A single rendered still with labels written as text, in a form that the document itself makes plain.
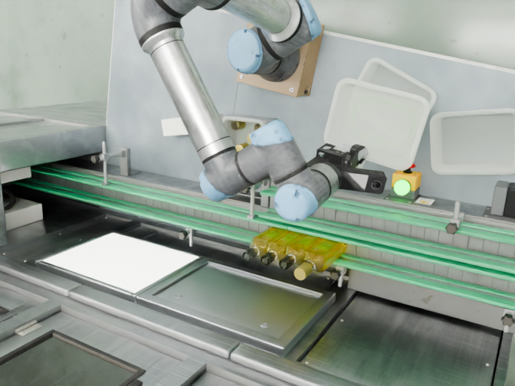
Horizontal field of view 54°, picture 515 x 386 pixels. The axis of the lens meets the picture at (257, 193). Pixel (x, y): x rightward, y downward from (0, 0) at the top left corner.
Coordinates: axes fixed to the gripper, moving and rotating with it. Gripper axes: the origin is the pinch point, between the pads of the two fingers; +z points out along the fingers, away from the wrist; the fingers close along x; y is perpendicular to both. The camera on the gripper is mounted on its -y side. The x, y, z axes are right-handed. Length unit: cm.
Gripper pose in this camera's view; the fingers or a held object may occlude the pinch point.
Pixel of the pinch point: (366, 154)
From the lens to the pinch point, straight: 123.9
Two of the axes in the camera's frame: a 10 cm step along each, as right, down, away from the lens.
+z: 5.2, -3.6, 7.8
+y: -8.5, -3.0, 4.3
